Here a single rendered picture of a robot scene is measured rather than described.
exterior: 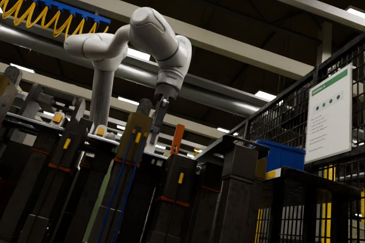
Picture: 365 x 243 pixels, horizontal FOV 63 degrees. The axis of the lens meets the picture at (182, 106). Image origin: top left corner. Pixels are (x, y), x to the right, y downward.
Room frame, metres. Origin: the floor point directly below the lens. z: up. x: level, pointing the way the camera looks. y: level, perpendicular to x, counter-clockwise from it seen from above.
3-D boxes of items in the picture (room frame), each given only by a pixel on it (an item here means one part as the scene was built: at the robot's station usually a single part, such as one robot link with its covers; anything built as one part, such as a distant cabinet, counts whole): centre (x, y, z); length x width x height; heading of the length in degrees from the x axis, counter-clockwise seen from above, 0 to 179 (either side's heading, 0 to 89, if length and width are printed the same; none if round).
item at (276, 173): (1.18, -0.34, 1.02); 0.90 x 0.22 x 0.03; 8
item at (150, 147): (0.92, 0.06, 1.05); 0.03 x 0.01 x 0.07; 98
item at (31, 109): (1.08, 0.46, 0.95); 0.18 x 0.13 x 0.49; 98
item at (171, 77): (0.93, 0.07, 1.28); 0.09 x 0.09 x 0.06
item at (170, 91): (0.93, 0.07, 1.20); 0.08 x 0.07 x 0.09; 8
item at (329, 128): (0.90, -0.50, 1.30); 0.23 x 0.02 x 0.31; 8
